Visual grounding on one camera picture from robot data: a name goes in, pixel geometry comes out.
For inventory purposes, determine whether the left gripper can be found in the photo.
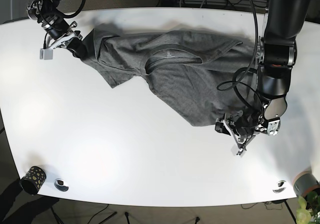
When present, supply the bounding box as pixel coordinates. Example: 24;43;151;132
214;110;256;148

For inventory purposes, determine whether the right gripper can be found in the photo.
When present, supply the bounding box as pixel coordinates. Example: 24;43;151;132
43;21;88;59

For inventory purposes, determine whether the grey T-shirt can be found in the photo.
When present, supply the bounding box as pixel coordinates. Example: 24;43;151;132
82;26;256;127

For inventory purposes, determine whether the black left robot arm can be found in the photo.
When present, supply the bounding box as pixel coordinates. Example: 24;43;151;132
215;0;311;156

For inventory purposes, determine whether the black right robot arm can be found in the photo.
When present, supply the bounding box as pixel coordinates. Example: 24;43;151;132
26;0;88;60

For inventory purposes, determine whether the right silver table grommet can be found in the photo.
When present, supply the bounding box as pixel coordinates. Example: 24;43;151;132
272;180;287;194

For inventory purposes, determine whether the silver table grommet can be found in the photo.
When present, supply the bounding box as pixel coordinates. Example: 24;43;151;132
54;179;69;192
272;180;287;194

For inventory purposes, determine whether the grey plant pot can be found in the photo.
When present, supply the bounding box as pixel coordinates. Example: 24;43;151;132
292;171;320;198

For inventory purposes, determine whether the green plant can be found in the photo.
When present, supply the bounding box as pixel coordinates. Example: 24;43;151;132
296;191;320;224

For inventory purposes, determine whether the left silver table grommet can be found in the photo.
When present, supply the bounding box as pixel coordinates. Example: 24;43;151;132
54;179;69;192

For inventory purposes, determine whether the black gold spotted cup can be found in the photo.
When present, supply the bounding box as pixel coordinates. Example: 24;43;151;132
20;166;47;196

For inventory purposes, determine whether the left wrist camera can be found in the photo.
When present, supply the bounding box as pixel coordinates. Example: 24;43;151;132
231;145;247;158

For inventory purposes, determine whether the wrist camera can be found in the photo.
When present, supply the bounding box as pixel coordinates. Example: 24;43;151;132
39;48;54;60
231;145;247;158

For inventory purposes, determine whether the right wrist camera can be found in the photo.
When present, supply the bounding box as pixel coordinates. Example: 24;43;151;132
39;48;54;60

